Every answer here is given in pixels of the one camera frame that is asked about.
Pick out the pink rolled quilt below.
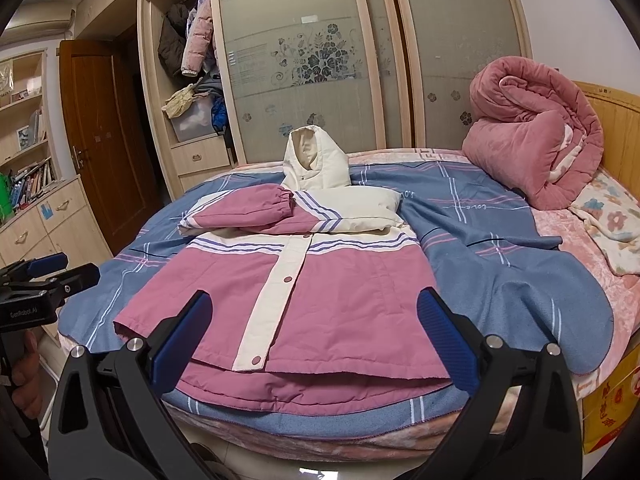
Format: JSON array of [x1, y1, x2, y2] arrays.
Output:
[[461, 56, 605, 211]]

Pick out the wardrobe with frosted sliding doors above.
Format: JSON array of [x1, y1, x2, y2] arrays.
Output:
[[137, 0, 533, 201]]

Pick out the pink hanging puffer jacket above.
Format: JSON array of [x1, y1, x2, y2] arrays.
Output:
[[181, 0, 216, 77]]

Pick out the row of books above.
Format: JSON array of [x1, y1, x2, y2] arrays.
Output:
[[7, 157, 57, 211]]

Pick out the white floral blanket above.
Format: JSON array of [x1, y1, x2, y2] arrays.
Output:
[[567, 170, 640, 277]]

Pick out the grey folded clothes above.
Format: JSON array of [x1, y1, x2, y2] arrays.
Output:
[[192, 72, 223, 101]]

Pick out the person's left hand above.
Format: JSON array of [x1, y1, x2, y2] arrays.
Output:
[[9, 330, 46, 407]]

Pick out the wooden headboard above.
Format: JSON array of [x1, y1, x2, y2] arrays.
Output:
[[570, 80, 640, 196]]

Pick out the wardrobe drawer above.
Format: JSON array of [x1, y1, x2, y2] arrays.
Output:
[[177, 170, 236, 192], [172, 137, 233, 172]]

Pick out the clear plastic storage box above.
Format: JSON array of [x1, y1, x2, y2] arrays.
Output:
[[170, 97, 221, 143]]

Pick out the blue plaid blanket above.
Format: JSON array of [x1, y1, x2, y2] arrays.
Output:
[[57, 160, 616, 433]]

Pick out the light wooden cabinet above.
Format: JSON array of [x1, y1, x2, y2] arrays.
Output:
[[0, 177, 113, 346]]

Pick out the brown hanging coat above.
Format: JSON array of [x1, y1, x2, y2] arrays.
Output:
[[157, 2, 193, 77]]

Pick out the white air conditioner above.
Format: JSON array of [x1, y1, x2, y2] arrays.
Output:
[[0, 7, 77, 43]]

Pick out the light wooden bookshelf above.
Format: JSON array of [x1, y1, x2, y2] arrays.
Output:
[[0, 47, 63, 221]]

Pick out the bed with pink sheet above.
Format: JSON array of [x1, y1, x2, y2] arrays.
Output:
[[55, 147, 640, 453]]

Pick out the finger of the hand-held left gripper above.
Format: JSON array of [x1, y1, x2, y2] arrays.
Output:
[[0, 253, 69, 286], [27, 263, 101, 307]]

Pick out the pink and white hooded jacket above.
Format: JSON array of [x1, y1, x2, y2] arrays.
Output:
[[112, 125, 468, 408]]

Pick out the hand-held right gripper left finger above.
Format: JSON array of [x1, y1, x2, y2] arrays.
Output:
[[47, 290, 216, 480]]

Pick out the green plastic bag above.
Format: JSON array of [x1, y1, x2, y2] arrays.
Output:
[[0, 172, 14, 226]]

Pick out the beige crumpled cloth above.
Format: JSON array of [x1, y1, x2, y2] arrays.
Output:
[[161, 80, 205, 120]]

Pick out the blue puffy garment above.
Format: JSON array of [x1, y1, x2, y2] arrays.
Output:
[[210, 95, 230, 133]]

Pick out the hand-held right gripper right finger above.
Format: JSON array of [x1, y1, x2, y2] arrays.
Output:
[[416, 287, 583, 480]]

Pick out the brown wooden door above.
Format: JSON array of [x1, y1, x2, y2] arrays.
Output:
[[59, 39, 166, 257]]

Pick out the orange cardboard box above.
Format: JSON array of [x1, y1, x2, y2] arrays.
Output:
[[582, 345, 640, 456]]

